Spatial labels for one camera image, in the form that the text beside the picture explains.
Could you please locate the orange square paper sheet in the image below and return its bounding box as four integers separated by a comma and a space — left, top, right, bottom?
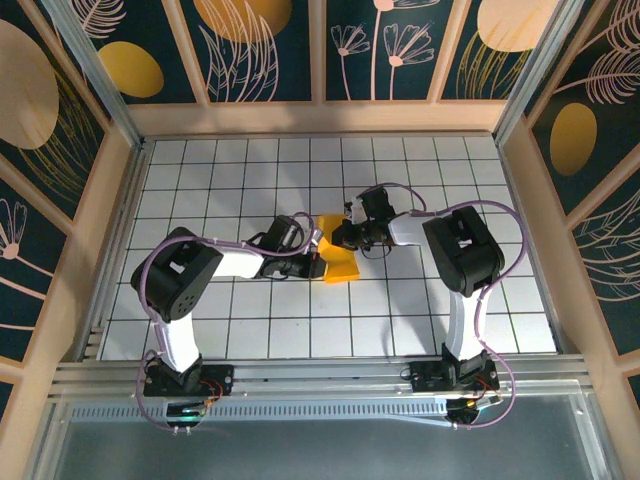
317, 213, 360, 285

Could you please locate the white grid table mat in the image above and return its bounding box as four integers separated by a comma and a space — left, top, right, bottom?
97, 137, 559, 361

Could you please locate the grey metal shelf plate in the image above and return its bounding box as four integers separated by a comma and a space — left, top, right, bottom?
29, 394, 614, 480

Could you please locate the aluminium cross rail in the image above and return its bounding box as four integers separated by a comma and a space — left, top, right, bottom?
49, 353, 594, 401

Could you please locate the slotted grey cable duct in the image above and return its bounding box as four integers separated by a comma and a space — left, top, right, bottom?
69, 397, 451, 424

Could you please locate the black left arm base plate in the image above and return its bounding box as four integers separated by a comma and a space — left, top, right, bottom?
143, 363, 235, 397

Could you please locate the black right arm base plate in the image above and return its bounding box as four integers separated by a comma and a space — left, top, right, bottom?
409, 360, 501, 394

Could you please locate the aluminium side rail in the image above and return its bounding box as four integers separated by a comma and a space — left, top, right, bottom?
74, 139, 152, 362

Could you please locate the aluminium corner post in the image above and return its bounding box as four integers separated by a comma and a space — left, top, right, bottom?
40, 0, 147, 151
492, 0, 586, 147

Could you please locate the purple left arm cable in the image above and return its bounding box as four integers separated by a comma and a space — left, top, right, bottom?
130, 212, 321, 435

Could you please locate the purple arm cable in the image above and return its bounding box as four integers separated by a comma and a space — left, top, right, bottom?
130, 212, 321, 435
367, 183, 529, 432

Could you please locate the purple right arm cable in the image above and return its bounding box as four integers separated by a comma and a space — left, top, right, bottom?
367, 183, 529, 432

